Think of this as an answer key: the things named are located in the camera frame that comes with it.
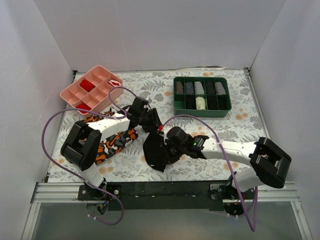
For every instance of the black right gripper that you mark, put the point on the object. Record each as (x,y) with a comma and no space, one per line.
(166,148)

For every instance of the red white rolled garment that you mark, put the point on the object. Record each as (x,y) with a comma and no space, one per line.
(114,83)

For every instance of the cream rolled socks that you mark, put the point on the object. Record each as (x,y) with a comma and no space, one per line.
(200,103)

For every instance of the blue striped rolled socks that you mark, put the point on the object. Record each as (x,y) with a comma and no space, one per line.
(189,88)

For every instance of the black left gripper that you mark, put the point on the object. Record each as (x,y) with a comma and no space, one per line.
(152,120)

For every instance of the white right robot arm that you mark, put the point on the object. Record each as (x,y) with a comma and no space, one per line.
(267,163)

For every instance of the floral fern table mat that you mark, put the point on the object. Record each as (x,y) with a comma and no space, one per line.
(241,124)

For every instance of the pink compartment tray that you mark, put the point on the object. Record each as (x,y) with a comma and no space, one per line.
(91,91)

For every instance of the black underwear beige waistband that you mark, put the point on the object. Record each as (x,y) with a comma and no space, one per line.
(157,154)

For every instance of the red rolled garment back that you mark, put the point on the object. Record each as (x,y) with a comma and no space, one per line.
(87,85)

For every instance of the orange camouflage patterned garment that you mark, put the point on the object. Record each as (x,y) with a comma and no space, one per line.
(115,144)

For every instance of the grey white rolled socks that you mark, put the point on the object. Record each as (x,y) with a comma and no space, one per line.
(199,89)

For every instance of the aluminium frame rail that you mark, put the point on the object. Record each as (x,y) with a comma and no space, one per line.
(57,214)

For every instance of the white patterned rolled socks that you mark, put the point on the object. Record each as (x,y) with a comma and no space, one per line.
(220,90)

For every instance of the black rolled socks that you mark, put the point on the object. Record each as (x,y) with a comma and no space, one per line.
(190,102)
(210,88)

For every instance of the green compartment tray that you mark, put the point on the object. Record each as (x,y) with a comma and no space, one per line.
(217,106)

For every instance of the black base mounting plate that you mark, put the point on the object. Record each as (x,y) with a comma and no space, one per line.
(210,195)

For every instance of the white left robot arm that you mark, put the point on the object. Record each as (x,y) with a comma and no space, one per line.
(83,141)

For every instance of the black rolled socks back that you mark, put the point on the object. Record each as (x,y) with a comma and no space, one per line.
(210,88)

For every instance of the red rolled garment front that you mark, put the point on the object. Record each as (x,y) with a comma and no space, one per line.
(83,108)

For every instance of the grey brown rolled socks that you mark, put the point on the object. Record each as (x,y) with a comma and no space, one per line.
(179,87)

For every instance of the black rolled socks front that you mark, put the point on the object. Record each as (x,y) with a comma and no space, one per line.
(190,102)

